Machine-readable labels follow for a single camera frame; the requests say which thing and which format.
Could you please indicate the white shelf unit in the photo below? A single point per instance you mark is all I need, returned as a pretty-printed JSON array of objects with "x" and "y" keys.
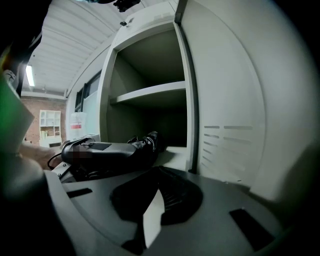
[{"x": 50, "y": 128}]

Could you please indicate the grey metal locker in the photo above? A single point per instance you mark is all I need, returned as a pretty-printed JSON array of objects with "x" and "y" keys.
[{"x": 225, "y": 87}]

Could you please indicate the dark framed window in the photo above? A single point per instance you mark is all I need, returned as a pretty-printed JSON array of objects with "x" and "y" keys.
[{"x": 88, "y": 87}]

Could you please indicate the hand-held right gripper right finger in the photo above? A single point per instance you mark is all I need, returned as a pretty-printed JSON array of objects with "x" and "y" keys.
[{"x": 180, "y": 200}]

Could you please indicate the white sign with red label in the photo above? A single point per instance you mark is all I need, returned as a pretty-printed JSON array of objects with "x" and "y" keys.
[{"x": 77, "y": 125}]

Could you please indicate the black camera device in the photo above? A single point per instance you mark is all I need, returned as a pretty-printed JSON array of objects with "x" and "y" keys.
[{"x": 126, "y": 5}]

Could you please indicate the black umbrella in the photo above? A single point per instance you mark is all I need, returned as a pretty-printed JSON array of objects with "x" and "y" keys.
[{"x": 112, "y": 156}]

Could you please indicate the person's left forearm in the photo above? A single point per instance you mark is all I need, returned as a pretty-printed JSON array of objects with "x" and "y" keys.
[{"x": 37, "y": 155}]

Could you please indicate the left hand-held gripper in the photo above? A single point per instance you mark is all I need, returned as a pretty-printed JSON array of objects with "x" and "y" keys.
[{"x": 12, "y": 120}]

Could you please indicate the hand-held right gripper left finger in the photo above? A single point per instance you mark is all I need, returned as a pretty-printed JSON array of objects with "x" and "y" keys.
[{"x": 132, "y": 197}]

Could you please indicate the ceiling strip light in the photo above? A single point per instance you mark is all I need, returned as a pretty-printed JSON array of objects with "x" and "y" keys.
[{"x": 29, "y": 75}]

